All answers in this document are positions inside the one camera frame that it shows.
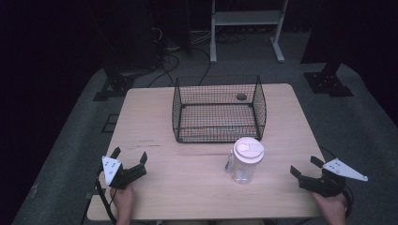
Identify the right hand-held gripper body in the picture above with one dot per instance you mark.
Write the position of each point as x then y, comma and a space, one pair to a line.
325, 184

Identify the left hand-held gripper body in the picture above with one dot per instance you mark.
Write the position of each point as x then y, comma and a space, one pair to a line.
111, 168

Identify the clear plastic cup white lid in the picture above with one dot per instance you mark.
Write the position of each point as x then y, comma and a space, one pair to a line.
247, 156

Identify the person's right hand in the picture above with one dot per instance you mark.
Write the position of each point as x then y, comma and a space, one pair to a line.
332, 207

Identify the person's left hand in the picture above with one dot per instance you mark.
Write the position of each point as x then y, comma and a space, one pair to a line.
124, 201

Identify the black stand base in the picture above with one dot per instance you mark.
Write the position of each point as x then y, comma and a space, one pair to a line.
117, 84
327, 82

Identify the small dark round object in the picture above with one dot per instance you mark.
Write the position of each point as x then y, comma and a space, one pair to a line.
241, 97

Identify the white metal stand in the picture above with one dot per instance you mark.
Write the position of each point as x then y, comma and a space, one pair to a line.
247, 18

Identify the black square floor frame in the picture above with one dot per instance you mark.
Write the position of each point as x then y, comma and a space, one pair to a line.
105, 123

